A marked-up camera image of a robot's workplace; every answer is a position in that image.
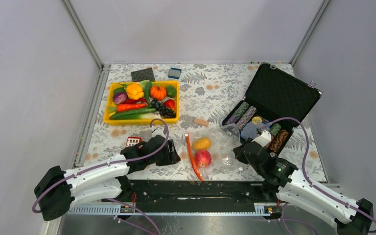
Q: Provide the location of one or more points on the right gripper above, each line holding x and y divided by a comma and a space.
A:
239, 155

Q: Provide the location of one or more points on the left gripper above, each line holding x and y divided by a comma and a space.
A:
172, 157

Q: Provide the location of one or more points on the red fake apple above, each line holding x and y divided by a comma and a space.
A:
202, 158

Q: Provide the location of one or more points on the clear zip top bag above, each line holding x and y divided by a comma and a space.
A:
224, 166

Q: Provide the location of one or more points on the orange fake carrot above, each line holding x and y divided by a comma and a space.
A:
127, 107

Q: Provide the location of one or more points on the yellow fake bell pepper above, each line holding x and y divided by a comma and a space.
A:
134, 91

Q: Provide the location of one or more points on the purple fake onion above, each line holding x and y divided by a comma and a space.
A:
119, 98

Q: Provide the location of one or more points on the blue grey small box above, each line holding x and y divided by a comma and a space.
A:
174, 73

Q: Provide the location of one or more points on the dark green fake pepper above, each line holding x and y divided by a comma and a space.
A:
146, 90

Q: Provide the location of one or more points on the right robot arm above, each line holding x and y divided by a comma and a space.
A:
288, 183

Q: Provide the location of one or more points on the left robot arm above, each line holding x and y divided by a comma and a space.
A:
60, 190

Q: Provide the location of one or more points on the black fake grape bunch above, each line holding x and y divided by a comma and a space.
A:
164, 111

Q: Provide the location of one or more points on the green fake cucumber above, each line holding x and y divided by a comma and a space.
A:
133, 113

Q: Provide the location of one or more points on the red fake tomato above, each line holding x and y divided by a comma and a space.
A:
170, 103

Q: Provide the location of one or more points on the red fake chili pepper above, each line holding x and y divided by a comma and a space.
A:
131, 101

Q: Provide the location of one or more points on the green fake bell pepper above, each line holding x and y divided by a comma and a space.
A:
118, 90

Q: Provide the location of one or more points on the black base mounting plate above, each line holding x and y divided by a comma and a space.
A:
194, 196

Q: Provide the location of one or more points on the wooden cork cylinder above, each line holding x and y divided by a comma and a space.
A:
201, 122

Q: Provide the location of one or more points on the black poker chip case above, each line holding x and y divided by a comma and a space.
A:
277, 94

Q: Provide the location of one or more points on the yellow plastic bin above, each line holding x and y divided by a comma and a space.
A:
142, 116

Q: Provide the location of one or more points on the black foam square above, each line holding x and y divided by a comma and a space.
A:
141, 75

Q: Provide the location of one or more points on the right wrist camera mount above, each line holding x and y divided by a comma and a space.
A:
264, 138

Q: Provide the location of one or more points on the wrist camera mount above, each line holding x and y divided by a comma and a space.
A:
264, 138
158, 132

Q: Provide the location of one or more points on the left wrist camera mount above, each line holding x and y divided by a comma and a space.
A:
158, 132

